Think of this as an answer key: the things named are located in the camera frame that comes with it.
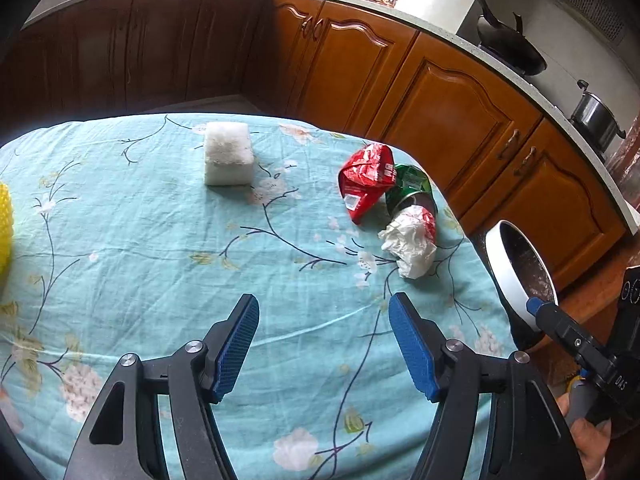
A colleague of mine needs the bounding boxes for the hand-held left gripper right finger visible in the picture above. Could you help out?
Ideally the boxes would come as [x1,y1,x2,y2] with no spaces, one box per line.
[388,291,587,480]

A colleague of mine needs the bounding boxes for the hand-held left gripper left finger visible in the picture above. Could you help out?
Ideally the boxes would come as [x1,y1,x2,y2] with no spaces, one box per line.
[62,292,262,480]

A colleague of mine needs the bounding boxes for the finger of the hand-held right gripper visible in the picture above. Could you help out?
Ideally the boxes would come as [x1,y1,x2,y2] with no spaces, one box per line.
[526,296,615,387]

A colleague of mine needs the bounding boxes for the black bin with white rim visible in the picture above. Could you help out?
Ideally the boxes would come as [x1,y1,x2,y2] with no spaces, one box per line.
[484,220,560,353]

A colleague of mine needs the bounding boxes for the person's right hand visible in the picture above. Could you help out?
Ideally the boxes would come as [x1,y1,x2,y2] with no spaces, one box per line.
[557,392,613,480]

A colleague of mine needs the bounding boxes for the crumpled white red paper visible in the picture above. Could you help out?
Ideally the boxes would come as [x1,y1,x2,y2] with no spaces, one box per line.
[377,205,438,280]

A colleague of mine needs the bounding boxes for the teal floral tablecloth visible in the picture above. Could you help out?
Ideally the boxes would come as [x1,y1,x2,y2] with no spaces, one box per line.
[0,112,516,480]

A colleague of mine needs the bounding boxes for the crushed green can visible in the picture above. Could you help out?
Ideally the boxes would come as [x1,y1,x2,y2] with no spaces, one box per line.
[384,162,438,221]

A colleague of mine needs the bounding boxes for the crumpled red wrapper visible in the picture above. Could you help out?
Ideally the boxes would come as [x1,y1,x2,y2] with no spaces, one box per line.
[337,143,399,225]

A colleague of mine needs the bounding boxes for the white foam block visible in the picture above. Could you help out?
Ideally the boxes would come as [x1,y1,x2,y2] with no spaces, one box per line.
[202,121,255,187]

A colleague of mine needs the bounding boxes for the steel pot with lid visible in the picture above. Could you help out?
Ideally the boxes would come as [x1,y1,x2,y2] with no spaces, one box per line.
[570,79,627,153]

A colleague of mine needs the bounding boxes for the yellow foam net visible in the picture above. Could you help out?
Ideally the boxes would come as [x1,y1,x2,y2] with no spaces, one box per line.
[0,182,13,273]

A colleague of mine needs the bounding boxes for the wooden base cabinets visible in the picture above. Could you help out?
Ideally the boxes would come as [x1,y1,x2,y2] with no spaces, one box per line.
[0,0,628,296]

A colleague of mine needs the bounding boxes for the black wok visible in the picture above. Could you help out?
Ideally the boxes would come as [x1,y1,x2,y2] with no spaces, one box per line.
[464,0,548,77]

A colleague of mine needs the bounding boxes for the range hood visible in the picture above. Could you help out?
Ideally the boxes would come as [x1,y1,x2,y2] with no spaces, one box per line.
[510,0,631,48]

